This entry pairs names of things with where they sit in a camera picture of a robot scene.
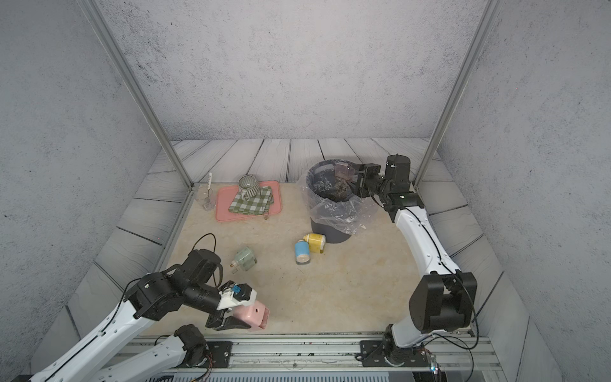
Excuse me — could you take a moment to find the blue pencil sharpener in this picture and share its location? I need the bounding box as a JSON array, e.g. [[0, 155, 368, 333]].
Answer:
[[294, 240, 311, 265]]

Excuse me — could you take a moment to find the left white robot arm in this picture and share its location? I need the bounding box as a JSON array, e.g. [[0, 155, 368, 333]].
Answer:
[[30, 248, 270, 381]]

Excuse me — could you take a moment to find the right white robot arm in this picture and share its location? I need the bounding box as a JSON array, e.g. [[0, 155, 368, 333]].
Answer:
[[351, 154, 478, 381]]

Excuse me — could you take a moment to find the dark grey trash bin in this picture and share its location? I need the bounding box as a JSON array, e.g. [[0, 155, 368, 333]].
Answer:
[[305, 158, 369, 244]]

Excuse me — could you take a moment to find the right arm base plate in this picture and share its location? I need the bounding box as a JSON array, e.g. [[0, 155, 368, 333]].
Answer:
[[355, 340, 430, 368]]

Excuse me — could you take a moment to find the aluminium mounting rail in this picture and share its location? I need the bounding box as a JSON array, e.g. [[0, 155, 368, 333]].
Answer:
[[205, 331, 506, 381]]

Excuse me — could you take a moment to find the pink pencil sharpener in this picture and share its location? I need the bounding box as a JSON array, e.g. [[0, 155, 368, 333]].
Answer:
[[232, 301, 270, 331]]

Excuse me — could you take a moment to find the left metal frame post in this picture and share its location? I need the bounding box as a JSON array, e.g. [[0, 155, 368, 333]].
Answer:
[[79, 0, 194, 189]]

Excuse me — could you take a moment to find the metal frame post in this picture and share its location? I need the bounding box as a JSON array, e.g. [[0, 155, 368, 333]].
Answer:
[[414, 0, 501, 188], [79, 0, 194, 189]]

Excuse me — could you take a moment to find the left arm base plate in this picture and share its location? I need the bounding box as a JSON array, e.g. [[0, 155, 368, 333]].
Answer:
[[186, 341, 233, 369]]

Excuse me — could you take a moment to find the right metal frame post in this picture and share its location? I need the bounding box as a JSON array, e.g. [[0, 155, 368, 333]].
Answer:
[[414, 0, 501, 188]]

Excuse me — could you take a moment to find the ribbed grey cup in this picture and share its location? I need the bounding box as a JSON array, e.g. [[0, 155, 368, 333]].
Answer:
[[238, 174, 260, 201]]

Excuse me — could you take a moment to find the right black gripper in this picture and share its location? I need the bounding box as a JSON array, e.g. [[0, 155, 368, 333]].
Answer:
[[346, 163, 393, 201]]

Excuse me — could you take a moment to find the clear plastic bin liner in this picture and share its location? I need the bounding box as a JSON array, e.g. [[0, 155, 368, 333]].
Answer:
[[297, 164, 381, 235]]

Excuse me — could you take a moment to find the green white pencil sharpener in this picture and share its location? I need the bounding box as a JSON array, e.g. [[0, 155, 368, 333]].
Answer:
[[230, 247, 258, 273]]

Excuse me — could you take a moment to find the clear glass with stick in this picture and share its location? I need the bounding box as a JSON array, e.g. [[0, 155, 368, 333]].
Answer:
[[196, 172, 216, 211]]

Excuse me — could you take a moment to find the pink plastic tray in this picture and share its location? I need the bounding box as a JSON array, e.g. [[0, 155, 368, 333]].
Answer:
[[216, 181, 283, 222]]

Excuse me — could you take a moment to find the pink sharpener shavings tray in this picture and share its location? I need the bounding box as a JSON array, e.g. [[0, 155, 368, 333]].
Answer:
[[334, 161, 358, 184]]

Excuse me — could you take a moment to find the green checkered cloth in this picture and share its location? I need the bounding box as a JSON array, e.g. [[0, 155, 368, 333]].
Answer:
[[228, 186, 274, 216]]

